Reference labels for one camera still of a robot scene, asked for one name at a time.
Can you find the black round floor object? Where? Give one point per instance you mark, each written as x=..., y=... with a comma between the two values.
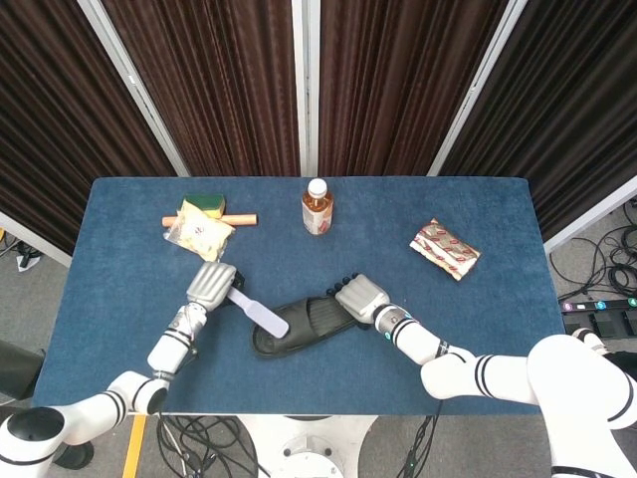
x=77, y=454

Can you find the white partition frame post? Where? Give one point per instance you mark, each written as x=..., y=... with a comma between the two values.
x=132, y=84
x=478, y=84
x=306, y=84

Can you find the black slipper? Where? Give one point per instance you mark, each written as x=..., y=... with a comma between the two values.
x=313, y=323

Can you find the gold red snack packet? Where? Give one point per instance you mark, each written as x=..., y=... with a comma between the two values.
x=445, y=249

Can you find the lavender brush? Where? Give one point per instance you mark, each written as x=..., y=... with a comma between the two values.
x=264, y=316

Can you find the green yellow sponge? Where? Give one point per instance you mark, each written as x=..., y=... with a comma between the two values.
x=209, y=201

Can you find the yellow floor tape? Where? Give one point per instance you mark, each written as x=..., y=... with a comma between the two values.
x=134, y=445

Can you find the tea bottle white cap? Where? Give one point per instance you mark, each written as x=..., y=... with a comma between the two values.
x=316, y=211

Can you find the orange wooden stick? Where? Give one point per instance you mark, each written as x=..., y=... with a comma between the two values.
x=244, y=218

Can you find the black power strip coloured buttons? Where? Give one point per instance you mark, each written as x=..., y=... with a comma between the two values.
x=597, y=306

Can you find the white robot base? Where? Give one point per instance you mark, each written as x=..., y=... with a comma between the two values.
x=308, y=443

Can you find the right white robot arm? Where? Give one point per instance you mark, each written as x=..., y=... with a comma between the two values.
x=497, y=373

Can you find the blue table mat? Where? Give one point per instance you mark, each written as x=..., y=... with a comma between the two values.
x=398, y=224

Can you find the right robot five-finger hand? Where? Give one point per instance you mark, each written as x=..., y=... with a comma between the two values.
x=360, y=299

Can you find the dark brown curtain panel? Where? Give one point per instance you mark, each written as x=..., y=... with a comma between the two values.
x=562, y=109
x=55, y=124
x=219, y=84
x=398, y=84

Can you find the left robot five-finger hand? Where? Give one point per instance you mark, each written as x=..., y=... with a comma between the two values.
x=211, y=286

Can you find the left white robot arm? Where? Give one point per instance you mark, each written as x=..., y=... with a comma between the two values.
x=169, y=348

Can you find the white partition frame rail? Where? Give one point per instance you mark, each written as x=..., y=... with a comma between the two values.
x=592, y=214
x=35, y=239

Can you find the black box on floor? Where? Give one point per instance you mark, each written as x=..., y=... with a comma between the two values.
x=17, y=368

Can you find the clear bag yellow snacks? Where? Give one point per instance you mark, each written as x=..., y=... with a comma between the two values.
x=199, y=231

